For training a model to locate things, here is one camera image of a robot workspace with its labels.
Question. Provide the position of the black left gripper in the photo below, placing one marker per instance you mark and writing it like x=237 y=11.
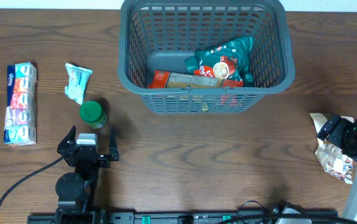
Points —
x=104 y=161

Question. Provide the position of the teal white wipes packet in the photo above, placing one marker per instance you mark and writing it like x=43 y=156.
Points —
x=78 y=78

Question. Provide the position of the beige brown snack bag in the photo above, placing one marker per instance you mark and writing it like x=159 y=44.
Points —
x=329 y=156

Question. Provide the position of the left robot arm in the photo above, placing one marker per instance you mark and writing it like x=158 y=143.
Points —
x=76 y=190

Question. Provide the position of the Kleenex tissue multipack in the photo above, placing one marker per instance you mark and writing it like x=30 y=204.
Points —
x=20 y=119

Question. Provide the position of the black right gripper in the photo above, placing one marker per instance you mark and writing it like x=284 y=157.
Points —
x=337 y=132

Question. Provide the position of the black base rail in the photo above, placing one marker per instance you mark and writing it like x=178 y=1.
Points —
x=141 y=218

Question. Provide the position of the green lidded jar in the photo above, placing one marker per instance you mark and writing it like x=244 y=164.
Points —
x=92 y=113

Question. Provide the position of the grey plastic basket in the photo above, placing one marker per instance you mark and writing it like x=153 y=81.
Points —
x=161 y=35

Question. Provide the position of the green Nescafe coffee bag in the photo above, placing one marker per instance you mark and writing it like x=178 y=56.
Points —
x=230 y=61

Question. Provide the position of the orange snack packet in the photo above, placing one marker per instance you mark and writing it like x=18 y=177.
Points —
x=163 y=79

